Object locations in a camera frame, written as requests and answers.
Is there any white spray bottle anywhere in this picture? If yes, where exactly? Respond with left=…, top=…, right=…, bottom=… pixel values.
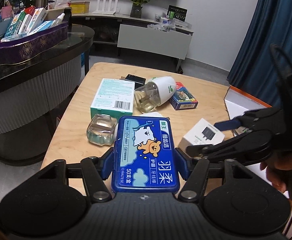
left=50, top=13, right=65, bottom=28

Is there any blue curtain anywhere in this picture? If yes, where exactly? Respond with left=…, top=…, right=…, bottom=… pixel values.
left=227, top=0, right=292, bottom=107

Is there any blue floss pick box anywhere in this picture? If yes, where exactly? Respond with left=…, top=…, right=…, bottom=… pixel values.
left=111, top=116, right=180, bottom=193

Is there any clear liquid refill bottle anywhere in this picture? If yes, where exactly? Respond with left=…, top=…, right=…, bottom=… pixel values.
left=86, top=114, right=118, bottom=146

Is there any teal white box in tray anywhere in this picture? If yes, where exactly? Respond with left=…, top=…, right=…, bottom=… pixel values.
left=4, top=11, right=26, bottom=37

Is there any white wifi router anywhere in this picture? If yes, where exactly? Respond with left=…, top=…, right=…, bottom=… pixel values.
left=93, top=0, right=118, bottom=15

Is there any white power adapter cube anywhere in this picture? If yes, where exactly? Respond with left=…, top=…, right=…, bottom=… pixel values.
left=141, top=112, right=170, bottom=121

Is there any green white medicine box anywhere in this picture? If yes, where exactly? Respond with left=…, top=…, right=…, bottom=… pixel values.
left=90, top=79, right=135, bottom=120

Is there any orange white cardboard box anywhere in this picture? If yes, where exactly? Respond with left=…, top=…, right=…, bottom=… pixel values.
left=223, top=85, right=273, bottom=137

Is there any white tv cabinet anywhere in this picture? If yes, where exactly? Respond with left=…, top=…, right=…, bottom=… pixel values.
left=72, top=12, right=194, bottom=74

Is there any small black flat box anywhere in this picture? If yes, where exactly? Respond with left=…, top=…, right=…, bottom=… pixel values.
left=124, top=74, right=146, bottom=88

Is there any yellow box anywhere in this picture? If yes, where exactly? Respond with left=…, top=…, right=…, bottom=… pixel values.
left=70, top=2, right=90, bottom=14

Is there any dark round side table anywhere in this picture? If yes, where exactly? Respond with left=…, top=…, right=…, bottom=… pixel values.
left=0, top=24, right=94, bottom=166

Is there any white plastic bag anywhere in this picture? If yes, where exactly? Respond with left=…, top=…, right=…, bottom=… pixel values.
left=48, top=0, right=71, bottom=9

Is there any right hand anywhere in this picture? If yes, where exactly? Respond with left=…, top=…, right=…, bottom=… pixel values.
left=260, top=155, right=292, bottom=193

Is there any white charger box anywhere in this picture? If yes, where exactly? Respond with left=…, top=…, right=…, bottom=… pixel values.
left=178, top=118, right=225, bottom=152

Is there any blue red card box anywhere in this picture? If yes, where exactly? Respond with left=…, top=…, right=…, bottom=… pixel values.
left=169, top=82, right=198, bottom=111

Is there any purple oval tray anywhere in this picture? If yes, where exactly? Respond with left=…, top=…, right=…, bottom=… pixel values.
left=0, top=22, right=68, bottom=65

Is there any black green sign card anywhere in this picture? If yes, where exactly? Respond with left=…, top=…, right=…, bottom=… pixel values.
left=167, top=5, right=187, bottom=22

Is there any steel thermos cup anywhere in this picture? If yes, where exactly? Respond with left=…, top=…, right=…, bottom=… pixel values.
left=34, top=0, right=49, bottom=8

